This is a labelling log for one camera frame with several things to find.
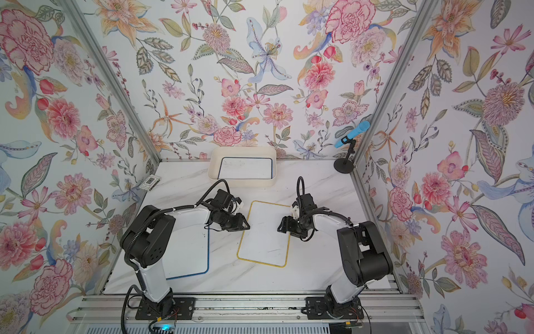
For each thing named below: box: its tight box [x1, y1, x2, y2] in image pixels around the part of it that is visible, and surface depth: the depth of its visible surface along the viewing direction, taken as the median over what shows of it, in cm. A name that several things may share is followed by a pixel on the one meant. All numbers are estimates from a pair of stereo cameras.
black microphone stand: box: [333, 135, 356, 174], surface depth 119 cm
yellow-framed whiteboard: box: [237, 200, 292, 268], surface depth 94 cm
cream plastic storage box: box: [207, 146, 278, 187], surface depth 120 cm
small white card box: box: [139, 173, 161, 192], surface depth 112 cm
